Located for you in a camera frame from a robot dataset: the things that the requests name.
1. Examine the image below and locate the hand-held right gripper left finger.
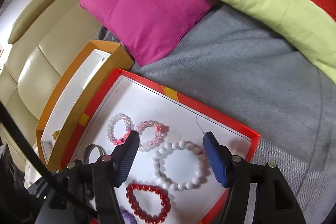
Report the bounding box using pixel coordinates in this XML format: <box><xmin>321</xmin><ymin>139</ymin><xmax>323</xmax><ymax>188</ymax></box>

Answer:
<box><xmin>56</xmin><ymin>131</ymin><xmax>140</xmax><ymax>224</ymax></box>

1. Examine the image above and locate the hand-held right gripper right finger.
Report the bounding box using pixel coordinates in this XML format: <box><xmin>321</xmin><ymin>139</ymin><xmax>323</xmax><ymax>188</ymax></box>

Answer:
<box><xmin>203</xmin><ymin>131</ymin><xmax>307</xmax><ymax>224</ymax></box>

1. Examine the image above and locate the white bead bracelet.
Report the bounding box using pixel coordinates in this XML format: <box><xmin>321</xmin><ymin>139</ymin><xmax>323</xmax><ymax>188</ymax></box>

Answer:
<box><xmin>153</xmin><ymin>140</ymin><xmax>206</xmax><ymax>191</ymax></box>

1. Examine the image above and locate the dark red bead bracelet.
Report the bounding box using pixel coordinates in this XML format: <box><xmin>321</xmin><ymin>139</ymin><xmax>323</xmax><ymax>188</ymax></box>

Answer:
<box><xmin>125</xmin><ymin>183</ymin><xmax>172</xmax><ymax>224</ymax></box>

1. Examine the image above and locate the clear and red bead bracelet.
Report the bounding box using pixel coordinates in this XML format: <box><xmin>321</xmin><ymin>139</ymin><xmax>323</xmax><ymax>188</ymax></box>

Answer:
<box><xmin>106</xmin><ymin>113</ymin><xmax>132</xmax><ymax>146</ymax></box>

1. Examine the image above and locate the pale pink bead bracelet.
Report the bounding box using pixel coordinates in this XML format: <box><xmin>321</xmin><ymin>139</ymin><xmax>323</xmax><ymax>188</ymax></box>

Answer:
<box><xmin>135</xmin><ymin>120</ymin><xmax>168</xmax><ymax>152</ymax></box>

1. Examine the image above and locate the purple bead bracelet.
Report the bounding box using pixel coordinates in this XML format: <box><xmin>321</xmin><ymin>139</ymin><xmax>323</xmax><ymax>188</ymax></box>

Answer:
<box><xmin>120</xmin><ymin>207</ymin><xmax>137</xmax><ymax>224</ymax></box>

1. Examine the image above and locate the red cardboard box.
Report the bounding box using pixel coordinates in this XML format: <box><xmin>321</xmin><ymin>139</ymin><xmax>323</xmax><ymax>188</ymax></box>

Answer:
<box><xmin>60</xmin><ymin>69</ymin><xmax>261</xmax><ymax>224</ymax></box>

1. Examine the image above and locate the silver metal bangle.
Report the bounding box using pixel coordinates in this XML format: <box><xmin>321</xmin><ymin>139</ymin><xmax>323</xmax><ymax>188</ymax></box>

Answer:
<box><xmin>83</xmin><ymin>144</ymin><xmax>107</xmax><ymax>164</ymax></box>

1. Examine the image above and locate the orange cardboard box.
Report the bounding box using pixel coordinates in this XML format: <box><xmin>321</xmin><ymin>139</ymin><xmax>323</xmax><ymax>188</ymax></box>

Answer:
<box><xmin>35</xmin><ymin>40</ymin><xmax>135</xmax><ymax>172</ymax></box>

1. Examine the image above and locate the grey blanket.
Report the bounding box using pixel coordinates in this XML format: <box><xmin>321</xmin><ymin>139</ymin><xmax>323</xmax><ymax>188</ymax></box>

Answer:
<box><xmin>97</xmin><ymin>2</ymin><xmax>336</xmax><ymax>224</ymax></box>

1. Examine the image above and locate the cream leather sofa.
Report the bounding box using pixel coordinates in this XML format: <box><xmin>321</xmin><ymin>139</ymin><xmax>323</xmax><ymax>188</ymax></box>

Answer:
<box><xmin>0</xmin><ymin>0</ymin><xmax>124</xmax><ymax>169</ymax></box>

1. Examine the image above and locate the magenta pillow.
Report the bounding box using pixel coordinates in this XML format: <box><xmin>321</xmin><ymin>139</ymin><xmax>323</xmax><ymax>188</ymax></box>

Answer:
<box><xmin>79</xmin><ymin>0</ymin><xmax>218</xmax><ymax>67</ymax></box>

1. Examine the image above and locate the black cable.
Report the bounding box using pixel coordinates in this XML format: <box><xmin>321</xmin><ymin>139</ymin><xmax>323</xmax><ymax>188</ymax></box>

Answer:
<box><xmin>0</xmin><ymin>102</ymin><xmax>99</xmax><ymax>218</ymax></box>

